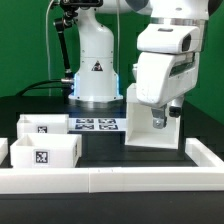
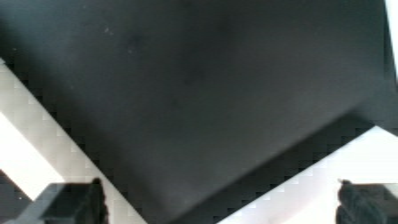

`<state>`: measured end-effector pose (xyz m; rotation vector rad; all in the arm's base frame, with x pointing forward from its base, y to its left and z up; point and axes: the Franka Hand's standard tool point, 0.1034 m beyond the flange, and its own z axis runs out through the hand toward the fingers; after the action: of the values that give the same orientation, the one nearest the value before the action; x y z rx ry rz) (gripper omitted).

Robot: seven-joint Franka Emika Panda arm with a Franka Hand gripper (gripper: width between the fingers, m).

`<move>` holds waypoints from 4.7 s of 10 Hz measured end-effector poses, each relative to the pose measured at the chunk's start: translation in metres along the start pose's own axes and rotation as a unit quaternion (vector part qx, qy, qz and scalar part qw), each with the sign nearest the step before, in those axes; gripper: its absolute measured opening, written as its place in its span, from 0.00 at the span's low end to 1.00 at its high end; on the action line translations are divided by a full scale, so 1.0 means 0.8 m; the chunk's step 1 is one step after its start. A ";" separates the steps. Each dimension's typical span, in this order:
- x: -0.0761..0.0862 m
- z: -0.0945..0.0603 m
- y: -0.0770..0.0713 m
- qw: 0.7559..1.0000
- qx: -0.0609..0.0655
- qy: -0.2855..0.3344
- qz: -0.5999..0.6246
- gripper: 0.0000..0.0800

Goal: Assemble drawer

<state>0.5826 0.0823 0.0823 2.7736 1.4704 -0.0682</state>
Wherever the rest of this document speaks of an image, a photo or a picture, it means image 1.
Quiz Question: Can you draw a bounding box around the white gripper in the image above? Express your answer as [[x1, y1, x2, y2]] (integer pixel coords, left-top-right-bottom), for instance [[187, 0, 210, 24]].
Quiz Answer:
[[136, 24, 200, 129]]

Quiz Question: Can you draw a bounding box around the white drawer cabinet frame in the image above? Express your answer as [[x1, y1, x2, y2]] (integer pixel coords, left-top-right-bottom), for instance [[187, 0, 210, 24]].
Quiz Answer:
[[125, 84, 180, 149]]

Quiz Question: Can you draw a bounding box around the white front drawer box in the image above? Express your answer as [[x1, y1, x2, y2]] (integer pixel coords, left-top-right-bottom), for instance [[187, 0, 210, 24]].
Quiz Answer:
[[10, 133, 82, 168]]

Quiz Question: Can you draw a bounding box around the white drawer box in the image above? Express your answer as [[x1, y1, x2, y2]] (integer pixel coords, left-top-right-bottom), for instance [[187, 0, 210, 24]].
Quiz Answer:
[[17, 114, 69, 138], [10, 133, 82, 168]]

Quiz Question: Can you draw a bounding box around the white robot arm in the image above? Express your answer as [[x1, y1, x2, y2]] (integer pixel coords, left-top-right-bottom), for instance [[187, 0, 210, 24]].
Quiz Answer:
[[72, 0, 223, 129]]

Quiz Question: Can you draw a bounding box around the white rear drawer box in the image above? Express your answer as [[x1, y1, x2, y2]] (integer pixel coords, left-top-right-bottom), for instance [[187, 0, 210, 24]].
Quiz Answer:
[[17, 114, 69, 138]]

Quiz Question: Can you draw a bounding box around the white marker sheet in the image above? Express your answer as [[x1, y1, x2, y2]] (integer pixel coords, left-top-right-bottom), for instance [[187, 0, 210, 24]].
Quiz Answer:
[[69, 118, 126, 131]]

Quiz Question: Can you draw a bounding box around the white right border rail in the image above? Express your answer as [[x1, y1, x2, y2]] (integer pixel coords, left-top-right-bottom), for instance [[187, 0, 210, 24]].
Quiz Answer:
[[185, 138, 224, 167]]

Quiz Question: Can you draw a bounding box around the white border rail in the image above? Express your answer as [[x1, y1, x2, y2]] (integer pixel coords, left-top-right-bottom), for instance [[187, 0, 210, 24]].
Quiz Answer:
[[185, 138, 224, 167], [0, 138, 8, 165], [0, 167, 224, 194]]

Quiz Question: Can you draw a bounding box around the white front border rail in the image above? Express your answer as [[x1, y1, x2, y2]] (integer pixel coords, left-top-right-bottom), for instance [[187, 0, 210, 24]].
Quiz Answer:
[[0, 167, 224, 194]]

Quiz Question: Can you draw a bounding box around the white cable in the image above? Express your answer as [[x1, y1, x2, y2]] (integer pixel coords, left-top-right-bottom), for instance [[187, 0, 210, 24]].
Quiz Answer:
[[45, 0, 54, 81]]

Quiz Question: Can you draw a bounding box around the black cable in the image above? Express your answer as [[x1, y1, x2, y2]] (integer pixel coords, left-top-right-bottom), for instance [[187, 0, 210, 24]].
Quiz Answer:
[[15, 79, 64, 97]]

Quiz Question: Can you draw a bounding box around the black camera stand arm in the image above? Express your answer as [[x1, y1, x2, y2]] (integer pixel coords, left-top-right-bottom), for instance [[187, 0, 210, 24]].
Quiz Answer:
[[54, 0, 103, 84]]

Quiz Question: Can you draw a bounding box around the white left border rail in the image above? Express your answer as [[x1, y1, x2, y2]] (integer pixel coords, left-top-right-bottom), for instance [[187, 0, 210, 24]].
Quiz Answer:
[[0, 138, 8, 165]]

